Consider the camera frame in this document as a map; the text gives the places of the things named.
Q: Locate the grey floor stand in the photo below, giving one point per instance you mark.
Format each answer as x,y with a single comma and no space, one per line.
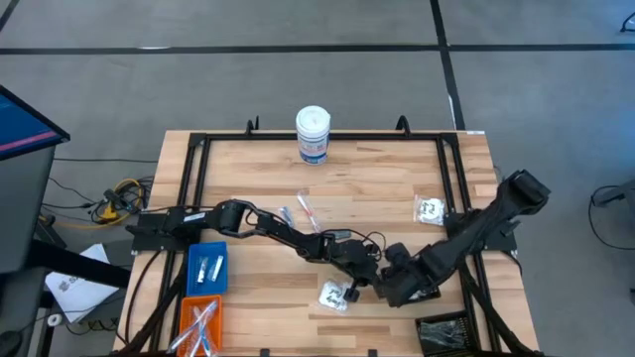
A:
615,196

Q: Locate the orange plastic bin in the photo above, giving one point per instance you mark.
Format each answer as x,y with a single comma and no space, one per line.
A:
186,317

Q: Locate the white tape roll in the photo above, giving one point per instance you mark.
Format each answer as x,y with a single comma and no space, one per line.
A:
54,315

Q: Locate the blue plastic bin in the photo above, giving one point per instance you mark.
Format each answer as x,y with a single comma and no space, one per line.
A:
193,287

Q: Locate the black comb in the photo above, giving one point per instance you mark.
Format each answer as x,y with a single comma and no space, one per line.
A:
459,333
446,329
429,327
436,343

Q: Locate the blue toothbrush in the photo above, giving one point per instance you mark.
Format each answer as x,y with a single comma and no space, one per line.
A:
204,339
198,322
197,349

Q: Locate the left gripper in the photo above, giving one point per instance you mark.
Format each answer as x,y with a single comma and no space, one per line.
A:
354,258

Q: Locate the red toothbrush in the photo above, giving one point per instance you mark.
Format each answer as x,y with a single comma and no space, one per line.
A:
306,205

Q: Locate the black chair base leg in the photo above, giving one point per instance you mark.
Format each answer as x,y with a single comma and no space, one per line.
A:
629,25

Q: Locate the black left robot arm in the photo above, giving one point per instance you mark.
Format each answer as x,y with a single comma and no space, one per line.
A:
278,230

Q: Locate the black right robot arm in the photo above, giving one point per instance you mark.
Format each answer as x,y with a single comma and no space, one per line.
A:
471,238

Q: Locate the black mesh plastic bin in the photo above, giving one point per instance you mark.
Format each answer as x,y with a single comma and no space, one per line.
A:
420,324
435,293

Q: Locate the dark monitor with blue screen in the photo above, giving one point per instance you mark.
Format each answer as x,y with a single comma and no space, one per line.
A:
25,198

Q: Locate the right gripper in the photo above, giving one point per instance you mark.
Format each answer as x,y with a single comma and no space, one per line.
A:
402,277

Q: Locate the white wipes canister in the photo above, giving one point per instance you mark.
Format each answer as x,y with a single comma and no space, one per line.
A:
312,139

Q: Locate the white paper sheet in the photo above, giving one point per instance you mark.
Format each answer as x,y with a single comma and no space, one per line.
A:
74,297

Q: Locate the black monitor stand beam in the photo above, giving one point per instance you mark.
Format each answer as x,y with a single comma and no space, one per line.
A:
84,265

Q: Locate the vanity pack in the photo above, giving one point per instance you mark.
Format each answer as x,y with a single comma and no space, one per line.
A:
420,296
429,210
331,296

